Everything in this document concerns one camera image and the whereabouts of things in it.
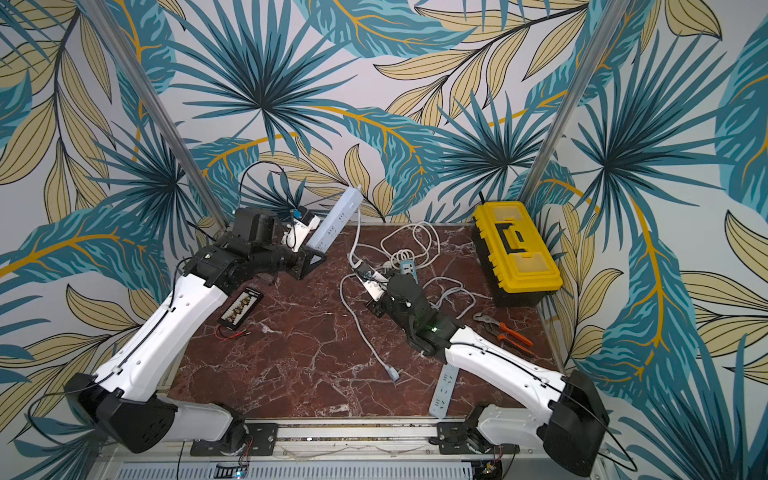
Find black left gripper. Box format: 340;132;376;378
252;235;328;280

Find grey power strip cord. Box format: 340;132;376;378
338;206;402;384

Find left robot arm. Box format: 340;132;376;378
65;238;331;455

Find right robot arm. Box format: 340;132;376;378
362;274;609;478

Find teal power strip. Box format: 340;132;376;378
399;259;418;281

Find short grey power strip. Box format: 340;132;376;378
429;364;459;419

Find black balance charging board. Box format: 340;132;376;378
218;287;264;331

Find yellow black toolbox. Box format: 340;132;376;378
472;201;563;308

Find short strip grey cord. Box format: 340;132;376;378
428;275;478;319

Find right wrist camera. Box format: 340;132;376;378
352;260;388;301

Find orange handled pliers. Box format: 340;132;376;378
472;312;535;357

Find aluminium frame post left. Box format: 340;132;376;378
81;0;229;230

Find aluminium frame post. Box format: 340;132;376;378
517;0;629;205
81;0;229;230

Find aluminium frame post right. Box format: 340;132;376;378
517;0;629;205

